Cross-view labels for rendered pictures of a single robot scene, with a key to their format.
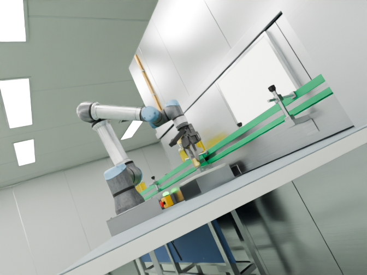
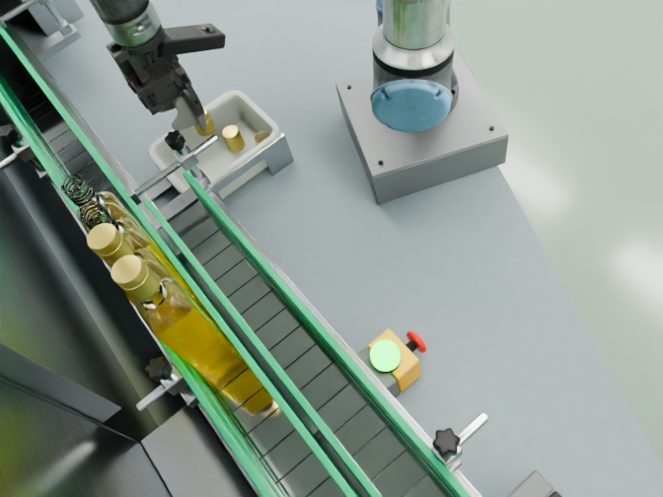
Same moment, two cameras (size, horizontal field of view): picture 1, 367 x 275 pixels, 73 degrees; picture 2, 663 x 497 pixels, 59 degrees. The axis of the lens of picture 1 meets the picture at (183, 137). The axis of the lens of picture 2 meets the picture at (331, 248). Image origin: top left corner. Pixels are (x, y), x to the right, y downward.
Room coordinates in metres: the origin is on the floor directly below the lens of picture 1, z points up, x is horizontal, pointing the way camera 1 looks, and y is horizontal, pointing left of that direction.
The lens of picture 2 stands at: (2.03, 0.33, 1.65)
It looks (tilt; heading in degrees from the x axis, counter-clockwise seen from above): 58 degrees down; 194
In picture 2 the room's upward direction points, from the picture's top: 20 degrees counter-clockwise
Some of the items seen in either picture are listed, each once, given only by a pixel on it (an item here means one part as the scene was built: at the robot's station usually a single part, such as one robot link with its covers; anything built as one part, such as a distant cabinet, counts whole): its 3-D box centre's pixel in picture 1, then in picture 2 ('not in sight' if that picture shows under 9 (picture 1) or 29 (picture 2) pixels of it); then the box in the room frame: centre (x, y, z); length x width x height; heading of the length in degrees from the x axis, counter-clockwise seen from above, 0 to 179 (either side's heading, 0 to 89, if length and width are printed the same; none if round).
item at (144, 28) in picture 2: (180, 123); (132, 21); (1.31, -0.02, 1.14); 0.08 x 0.08 x 0.05
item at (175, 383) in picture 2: not in sight; (164, 392); (1.80, -0.01, 0.94); 0.07 x 0.04 x 0.13; 126
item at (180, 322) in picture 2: (188, 160); (190, 330); (1.74, 0.04, 0.99); 0.06 x 0.06 x 0.21; 35
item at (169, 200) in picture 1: (168, 201); (390, 365); (1.74, 0.28, 0.79); 0.07 x 0.07 x 0.07; 36
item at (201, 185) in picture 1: (211, 181); (210, 165); (1.29, -0.03, 0.79); 0.27 x 0.17 x 0.08; 126
